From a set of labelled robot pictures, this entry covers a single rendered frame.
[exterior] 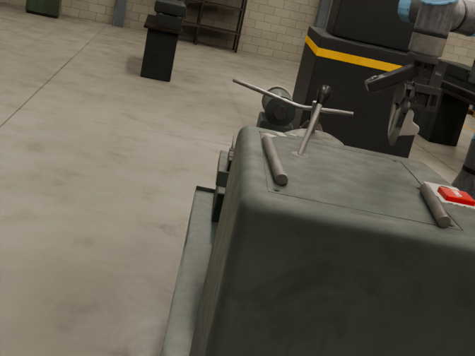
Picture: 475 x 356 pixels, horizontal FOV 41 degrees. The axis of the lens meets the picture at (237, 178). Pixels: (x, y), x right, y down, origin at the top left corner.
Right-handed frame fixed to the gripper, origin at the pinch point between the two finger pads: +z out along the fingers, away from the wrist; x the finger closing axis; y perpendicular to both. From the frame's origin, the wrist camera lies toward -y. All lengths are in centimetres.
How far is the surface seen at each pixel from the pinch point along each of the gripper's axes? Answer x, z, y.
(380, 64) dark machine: 498, 21, 115
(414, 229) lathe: -44.0, 5.7, -4.5
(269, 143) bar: -14.8, 3.3, -28.3
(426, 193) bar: -27.1, 3.7, 1.9
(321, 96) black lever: -4.9, -7.1, -18.5
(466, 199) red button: -23.4, 4.3, 11.4
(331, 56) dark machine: 500, 24, 65
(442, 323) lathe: -45, 21, 5
